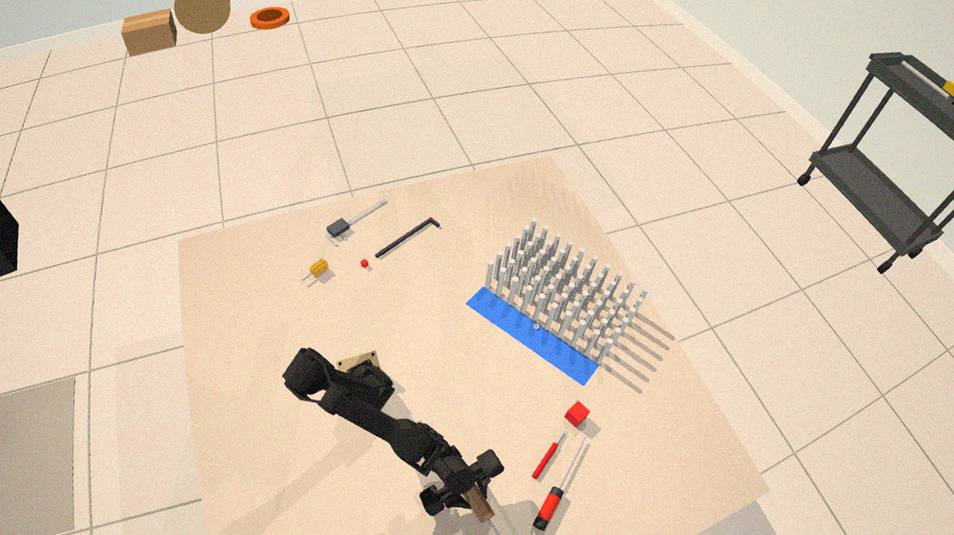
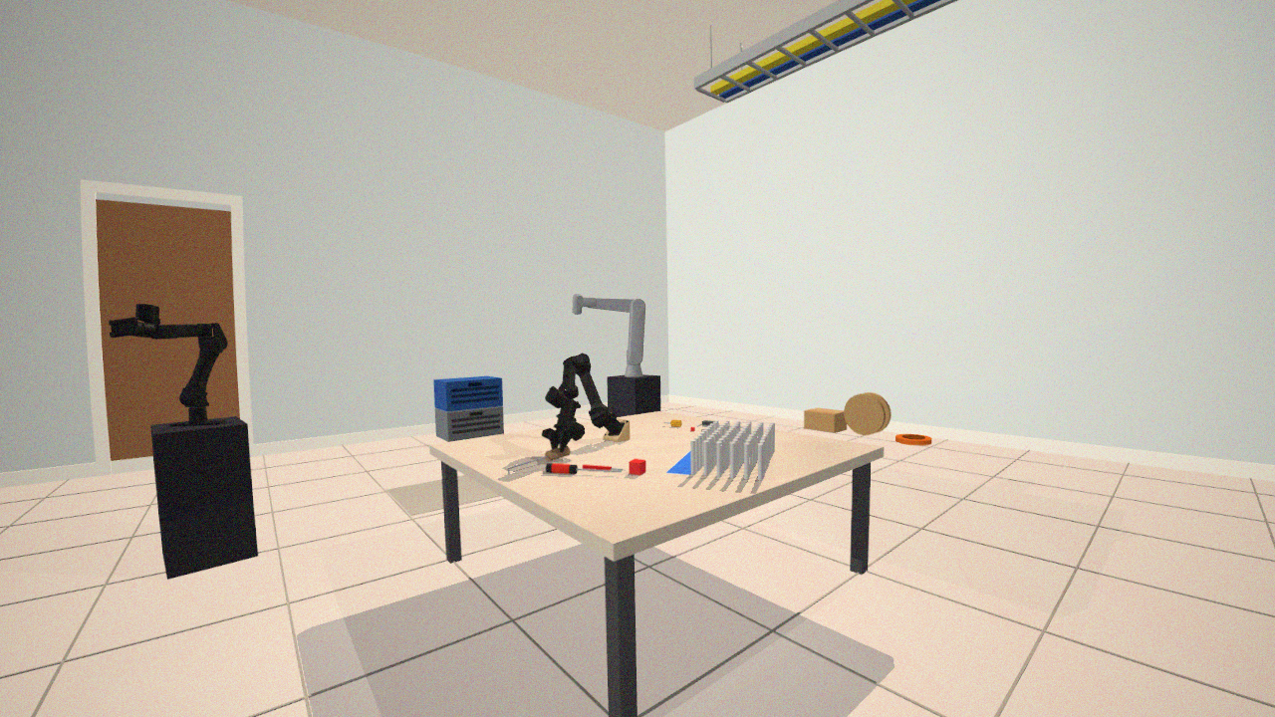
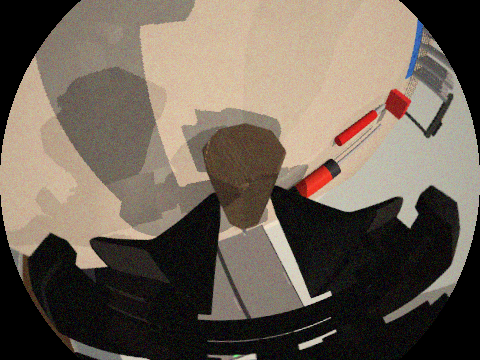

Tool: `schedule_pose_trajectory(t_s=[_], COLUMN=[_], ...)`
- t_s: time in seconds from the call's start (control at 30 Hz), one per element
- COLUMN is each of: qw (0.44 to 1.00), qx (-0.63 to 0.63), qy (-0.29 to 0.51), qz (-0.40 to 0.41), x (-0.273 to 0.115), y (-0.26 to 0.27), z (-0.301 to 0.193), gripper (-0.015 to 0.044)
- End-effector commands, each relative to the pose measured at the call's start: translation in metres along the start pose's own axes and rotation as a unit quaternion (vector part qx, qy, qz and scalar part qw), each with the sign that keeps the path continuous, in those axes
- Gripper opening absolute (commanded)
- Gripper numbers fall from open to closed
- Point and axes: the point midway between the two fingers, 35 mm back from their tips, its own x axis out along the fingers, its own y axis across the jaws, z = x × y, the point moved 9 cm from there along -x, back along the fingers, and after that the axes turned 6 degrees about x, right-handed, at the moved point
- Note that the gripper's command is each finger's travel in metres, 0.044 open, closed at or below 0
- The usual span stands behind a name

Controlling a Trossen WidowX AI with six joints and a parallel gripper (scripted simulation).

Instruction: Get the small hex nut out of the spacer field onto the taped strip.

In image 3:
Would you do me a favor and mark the blue flat strip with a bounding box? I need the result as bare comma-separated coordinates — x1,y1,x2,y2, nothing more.
405,19,424,79

